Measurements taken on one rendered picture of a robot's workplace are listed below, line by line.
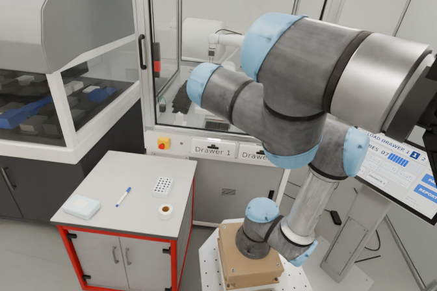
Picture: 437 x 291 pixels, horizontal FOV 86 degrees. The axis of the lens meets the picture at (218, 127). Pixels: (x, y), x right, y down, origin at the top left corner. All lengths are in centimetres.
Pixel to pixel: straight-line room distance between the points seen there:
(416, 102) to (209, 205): 184
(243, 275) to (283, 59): 92
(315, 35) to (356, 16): 450
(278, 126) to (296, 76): 8
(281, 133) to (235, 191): 157
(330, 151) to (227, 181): 120
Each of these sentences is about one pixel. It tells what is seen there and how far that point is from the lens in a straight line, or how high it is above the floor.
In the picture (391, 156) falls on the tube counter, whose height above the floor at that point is 111.
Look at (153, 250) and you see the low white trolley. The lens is 143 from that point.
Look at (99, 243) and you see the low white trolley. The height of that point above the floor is 57.
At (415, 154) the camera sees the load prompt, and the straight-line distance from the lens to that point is 153.
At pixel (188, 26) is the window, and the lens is 134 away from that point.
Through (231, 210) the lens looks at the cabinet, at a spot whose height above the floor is 28.
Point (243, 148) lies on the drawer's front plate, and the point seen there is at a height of 91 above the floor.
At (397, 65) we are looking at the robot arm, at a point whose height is 174.
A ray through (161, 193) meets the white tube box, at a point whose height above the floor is 79.
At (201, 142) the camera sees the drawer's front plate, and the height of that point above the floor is 91.
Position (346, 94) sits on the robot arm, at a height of 171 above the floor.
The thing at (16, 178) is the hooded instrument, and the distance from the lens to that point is 217.
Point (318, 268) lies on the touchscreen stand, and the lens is 219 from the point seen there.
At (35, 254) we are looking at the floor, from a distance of 237.
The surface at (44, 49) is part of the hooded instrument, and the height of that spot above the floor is 148.
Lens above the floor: 177
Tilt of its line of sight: 30 degrees down
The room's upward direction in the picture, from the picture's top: 6 degrees clockwise
